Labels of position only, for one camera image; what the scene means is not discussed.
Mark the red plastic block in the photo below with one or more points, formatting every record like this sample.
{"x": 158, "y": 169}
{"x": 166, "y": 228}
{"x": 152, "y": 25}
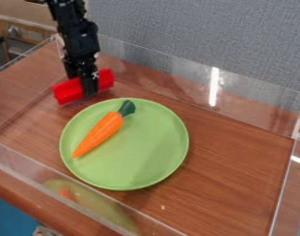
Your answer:
{"x": 69, "y": 90}

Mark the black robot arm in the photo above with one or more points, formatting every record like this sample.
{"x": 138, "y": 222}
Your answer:
{"x": 71, "y": 10}

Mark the green round plate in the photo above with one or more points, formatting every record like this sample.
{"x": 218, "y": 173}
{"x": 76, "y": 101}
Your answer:
{"x": 140, "y": 155}

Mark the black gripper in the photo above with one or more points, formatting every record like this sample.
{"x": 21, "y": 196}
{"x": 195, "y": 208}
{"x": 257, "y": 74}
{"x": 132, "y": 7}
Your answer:
{"x": 80, "y": 36}

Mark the clear acrylic tray enclosure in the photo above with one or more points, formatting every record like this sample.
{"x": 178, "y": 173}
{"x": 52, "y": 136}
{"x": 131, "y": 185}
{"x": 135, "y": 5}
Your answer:
{"x": 235, "y": 189}

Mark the orange toy carrot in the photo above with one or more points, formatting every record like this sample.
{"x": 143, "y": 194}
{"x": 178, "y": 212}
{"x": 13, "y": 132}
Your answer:
{"x": 104, "y": 129}

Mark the wooden cabinet with knob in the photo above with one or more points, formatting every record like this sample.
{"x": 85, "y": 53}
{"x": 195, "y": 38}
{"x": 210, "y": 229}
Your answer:
{"x": 23, "y": 33}

